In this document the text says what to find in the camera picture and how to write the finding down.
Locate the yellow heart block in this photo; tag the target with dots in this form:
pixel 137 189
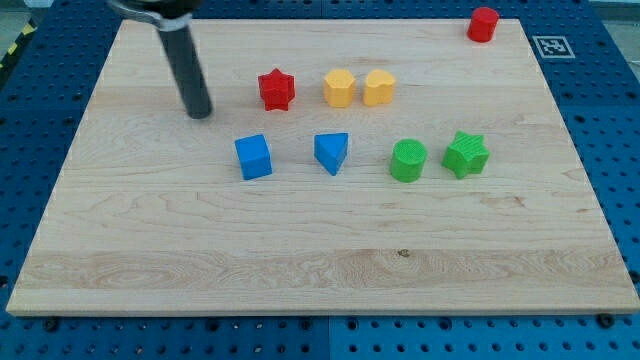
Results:
pixel 379 88

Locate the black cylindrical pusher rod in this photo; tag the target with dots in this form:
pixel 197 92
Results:
pixel 184 63

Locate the green star block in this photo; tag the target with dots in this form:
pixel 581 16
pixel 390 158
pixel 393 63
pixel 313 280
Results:
pixel 466 154

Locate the white fiducial marker tag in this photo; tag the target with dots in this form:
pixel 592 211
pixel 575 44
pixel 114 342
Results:
pixel 553 47

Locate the yellow hexagon block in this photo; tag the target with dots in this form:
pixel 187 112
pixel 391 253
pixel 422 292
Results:
pixel 339 88

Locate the light wooden board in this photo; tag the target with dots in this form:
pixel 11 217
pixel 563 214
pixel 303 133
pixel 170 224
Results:
pixel 151 216

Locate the red star block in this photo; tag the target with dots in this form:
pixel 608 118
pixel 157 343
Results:
pixel 276 89

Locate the red cylinder block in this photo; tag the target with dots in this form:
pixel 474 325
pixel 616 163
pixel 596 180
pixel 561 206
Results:
pixel 482 24

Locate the blue triangle block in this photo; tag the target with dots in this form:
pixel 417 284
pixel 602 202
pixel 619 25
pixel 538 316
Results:
pixel 330 150

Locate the blue cube block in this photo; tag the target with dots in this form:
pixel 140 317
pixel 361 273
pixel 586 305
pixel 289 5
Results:
pixel 254 156

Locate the green cylinder block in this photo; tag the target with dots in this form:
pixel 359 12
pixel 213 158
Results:
pixel 408 159

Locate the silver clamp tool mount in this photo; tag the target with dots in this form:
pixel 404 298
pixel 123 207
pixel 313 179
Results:
pixel 164 15

